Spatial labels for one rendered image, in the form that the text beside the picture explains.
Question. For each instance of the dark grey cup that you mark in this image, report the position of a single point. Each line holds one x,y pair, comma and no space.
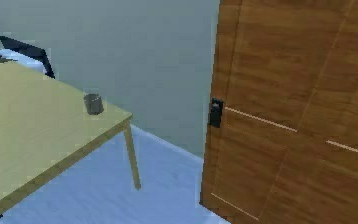
93,104

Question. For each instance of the black chair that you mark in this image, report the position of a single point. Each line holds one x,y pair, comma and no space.
30,51

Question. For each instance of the brown wooden room door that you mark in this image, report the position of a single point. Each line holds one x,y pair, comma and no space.
287,116

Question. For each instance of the pale green wooden table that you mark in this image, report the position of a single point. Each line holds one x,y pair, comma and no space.
37,126

